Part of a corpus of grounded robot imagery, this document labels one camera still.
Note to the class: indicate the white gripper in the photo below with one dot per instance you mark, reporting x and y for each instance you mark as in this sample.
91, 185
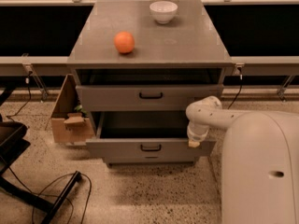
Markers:
196, 135

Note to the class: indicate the grey drawer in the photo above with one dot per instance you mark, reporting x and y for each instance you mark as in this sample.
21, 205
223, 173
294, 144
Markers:
145, 137
143, 97

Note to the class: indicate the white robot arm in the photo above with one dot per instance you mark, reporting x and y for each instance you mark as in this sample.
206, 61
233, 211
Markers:
259, 162

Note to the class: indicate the grey drawer cabinet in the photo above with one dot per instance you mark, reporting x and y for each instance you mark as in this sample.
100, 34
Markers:
186, 51

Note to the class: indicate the grey top drawer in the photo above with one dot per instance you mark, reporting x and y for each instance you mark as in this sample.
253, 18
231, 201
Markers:
143, 97

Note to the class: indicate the orange fruit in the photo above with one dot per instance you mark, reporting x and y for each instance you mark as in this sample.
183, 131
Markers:
124, 42

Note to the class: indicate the brown cardboard box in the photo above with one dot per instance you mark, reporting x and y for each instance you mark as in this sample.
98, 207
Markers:
67, 123

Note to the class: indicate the white ceramic bowl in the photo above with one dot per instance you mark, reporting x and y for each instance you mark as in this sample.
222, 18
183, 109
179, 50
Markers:
163, 11

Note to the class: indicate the black chair frame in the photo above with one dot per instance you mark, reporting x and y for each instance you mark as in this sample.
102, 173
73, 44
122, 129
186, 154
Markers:
45, 167

